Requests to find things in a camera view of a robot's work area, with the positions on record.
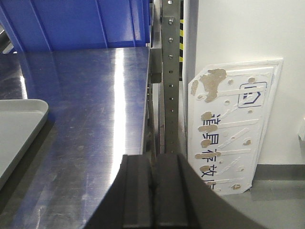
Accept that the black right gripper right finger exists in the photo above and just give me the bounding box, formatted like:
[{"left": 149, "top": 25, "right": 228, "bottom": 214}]
[{"left": 155, "top": 154, "right": 263, "bottom": 229}]

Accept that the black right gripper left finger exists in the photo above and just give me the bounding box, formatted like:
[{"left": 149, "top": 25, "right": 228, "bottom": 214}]
[{"left": 89, "top": 155, "right": 153, "bottom": 229}]

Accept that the white broken sign board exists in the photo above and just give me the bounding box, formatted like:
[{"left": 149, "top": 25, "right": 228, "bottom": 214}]
[{"left": 187, "top": 59, "right": 283, "bottom": 195}]

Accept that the grey plastic tray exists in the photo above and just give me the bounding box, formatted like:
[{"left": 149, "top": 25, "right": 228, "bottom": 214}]
[{"left": 0, "top": 99, "right": 49, "bottom": 187}]

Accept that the blue bin right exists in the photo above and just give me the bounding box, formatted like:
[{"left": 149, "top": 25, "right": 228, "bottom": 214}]
[{"left": 0, "top": 0, "right": 150, "bottom": 52}]

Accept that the perforated steel shelf post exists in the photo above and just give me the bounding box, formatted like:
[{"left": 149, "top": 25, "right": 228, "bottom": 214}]
[{"left": 161, "top": 0, "right": 181, "bottom": 153}]

